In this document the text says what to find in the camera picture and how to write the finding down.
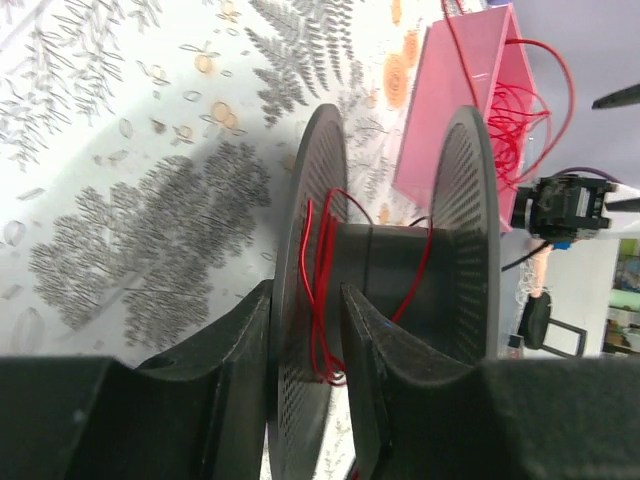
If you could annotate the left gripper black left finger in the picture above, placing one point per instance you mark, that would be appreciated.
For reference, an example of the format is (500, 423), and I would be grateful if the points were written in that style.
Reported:
(195, 411)

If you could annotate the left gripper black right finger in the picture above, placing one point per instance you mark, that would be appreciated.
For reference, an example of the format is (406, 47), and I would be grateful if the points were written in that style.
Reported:
(417, 413)

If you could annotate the black filament spool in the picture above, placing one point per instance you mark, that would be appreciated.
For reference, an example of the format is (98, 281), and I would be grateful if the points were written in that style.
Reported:
(440, 283)

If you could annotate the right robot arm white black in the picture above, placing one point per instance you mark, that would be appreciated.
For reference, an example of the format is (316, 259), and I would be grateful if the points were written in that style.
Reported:
(577, 204)

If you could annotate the floral table mat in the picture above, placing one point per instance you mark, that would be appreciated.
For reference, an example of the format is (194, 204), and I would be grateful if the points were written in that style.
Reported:
(165, 239)

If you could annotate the pink open box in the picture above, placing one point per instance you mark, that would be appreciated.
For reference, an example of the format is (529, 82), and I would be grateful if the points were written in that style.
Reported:
(471, 113)

